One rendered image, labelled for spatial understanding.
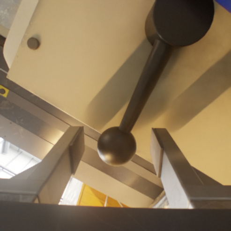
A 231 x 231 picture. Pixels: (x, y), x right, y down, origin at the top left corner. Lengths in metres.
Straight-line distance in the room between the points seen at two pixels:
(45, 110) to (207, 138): 0.84
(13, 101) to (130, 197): 0.88
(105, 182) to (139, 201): 0.26
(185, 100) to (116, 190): 0.97
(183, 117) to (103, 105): 0.08
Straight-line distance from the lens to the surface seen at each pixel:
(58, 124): 0.94
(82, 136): 0.16
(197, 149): 0.20
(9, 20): 0.98
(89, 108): 0.17
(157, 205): 0.77
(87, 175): 1.06
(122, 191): 1.11
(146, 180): 1.07
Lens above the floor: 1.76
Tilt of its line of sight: 8 degrees down
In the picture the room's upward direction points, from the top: 59 degrees counter-clockwise
